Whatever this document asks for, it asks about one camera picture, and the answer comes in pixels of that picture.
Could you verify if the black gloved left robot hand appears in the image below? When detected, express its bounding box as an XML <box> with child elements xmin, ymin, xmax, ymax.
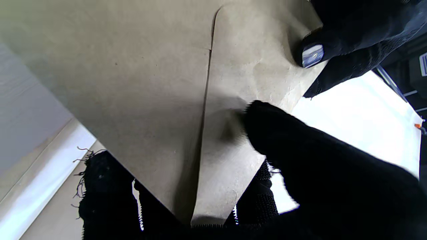
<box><xmin>294</xmin><ymin>0</ymin><xmax>427</xmax><ymax>99</ymax></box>

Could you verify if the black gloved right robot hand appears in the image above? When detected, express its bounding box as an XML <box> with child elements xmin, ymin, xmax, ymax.
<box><xmin>78</xmin><ymin>100</ymin><xmax>427</xmax><ymax>240</ymax></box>

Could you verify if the brown kraft paper envelope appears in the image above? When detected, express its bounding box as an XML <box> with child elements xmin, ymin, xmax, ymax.
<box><xmin>0</xmin><ymin>0</ymin><xmax>330</xmax><ymax>228</ymax></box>

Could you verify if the white sheer curtain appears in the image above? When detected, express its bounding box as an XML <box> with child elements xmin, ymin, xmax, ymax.
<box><xmin>0</xmin><ymin>70</ymin><xmax>423</xmax><ymax>240</ymax></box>

